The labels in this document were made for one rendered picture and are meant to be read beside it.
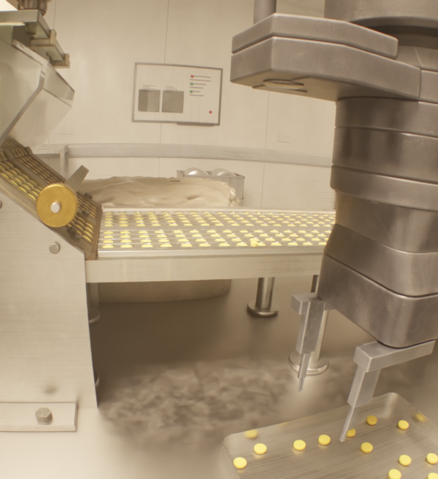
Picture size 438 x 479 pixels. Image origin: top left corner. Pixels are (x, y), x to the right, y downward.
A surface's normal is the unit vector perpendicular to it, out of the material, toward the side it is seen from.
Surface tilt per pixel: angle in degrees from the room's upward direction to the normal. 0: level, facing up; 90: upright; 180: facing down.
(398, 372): 0
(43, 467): 0
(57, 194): 90
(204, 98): 90
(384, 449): 0
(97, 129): 90
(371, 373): 90
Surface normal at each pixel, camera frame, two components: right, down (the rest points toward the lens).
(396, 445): 0.05, -0.95
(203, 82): 0.23, 0.29
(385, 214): -0.95, 0.18
